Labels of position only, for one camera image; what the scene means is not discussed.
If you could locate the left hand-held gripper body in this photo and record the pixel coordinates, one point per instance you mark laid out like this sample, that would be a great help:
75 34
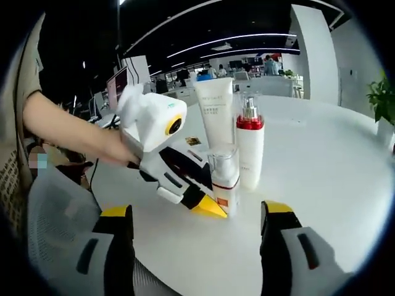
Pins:
151 114

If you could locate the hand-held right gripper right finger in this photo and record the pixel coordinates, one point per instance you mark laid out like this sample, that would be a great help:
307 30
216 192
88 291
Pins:
277 246

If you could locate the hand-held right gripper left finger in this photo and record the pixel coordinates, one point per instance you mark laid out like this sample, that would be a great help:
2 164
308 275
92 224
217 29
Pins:
118 246

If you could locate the gold skincare sachet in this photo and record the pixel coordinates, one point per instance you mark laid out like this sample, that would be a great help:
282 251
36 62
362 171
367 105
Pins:
192 141

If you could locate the small clear-capped skincare bottle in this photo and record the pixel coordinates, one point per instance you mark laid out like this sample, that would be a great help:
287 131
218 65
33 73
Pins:
225 185

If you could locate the white skincare tube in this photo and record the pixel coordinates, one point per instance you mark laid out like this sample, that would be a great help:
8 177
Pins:
216 117

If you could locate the red-collared white skincare bottle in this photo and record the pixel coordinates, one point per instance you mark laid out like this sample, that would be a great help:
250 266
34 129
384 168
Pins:
251 148

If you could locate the person's left hand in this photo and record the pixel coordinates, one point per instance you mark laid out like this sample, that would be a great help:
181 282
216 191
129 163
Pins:
118 148

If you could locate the long white office counter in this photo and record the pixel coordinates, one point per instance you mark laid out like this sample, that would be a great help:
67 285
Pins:
182 94

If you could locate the computer monitor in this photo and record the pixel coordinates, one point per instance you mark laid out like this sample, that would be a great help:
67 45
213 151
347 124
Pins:
118 84

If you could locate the white partition panel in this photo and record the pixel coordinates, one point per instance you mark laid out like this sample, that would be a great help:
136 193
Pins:
137 68

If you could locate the blue bin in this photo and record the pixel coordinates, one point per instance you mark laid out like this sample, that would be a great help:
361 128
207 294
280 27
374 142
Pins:
203 76

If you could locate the grey mesh chair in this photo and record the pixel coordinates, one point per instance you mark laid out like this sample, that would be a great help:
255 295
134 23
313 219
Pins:
55 222

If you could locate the ceiling air vent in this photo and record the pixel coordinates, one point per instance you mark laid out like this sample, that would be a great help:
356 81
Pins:
223 47

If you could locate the green plant white pot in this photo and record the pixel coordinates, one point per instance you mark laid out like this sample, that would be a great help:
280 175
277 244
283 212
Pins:
382 95

